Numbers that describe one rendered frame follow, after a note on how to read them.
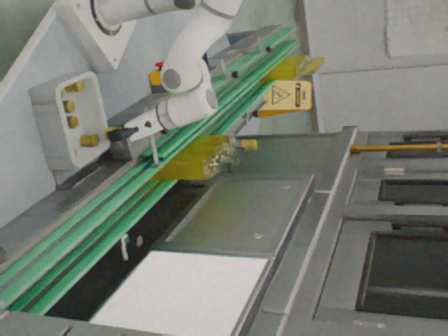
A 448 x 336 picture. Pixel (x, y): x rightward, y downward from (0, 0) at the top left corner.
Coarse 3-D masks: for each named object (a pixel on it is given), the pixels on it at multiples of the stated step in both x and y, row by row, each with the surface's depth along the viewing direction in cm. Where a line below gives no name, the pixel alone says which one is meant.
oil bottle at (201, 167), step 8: (176, 160) 155; (184, 160) 154; (192, 160) 152; (200, 160) 151; (208, 160) 151; (168, 168) 155; (176, 168) 154; (184, 168) 153; (192, 168) 152; (200, 168) 150; (208, 168) 150; (152, 176) 158; (160, 176) 157; (168, 176) 156; (176, 176) 155; (184, 176) 153; (192, 176) 152; (200, 176) 151; (208, 176) 150
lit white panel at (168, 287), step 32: (160, 256) 133; (192, 256) 131; (128, 288) 122; (160, 288) 120; (192, 288) 118; (224, 288) 115; (96, 320) 112; (128, 320) 110; (160, 320) 109; (192, 320) 107; (224, 320) 105
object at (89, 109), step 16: (80, 80) 138; (96, 80) 144; (64, 96) 142; (80, 96) 146; (96, 96) 145; (64, 112) 131; (80, 112) 148; (96, 112) 146; (64, 128) 131; (80, 128) 148; (96, 128) 148; (80, 160) 138
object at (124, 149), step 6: (126, 138) 149; (114, 144) 151; (120, 144) 150; (126, 144) 150; (132, 144) 151; (114, 150) 152; (120, 150) 151; (126, 150) 150; (132, 150) 151; (114, 156) 152; (120, 156) 152; (126, 156) 150; (132, 156) 151
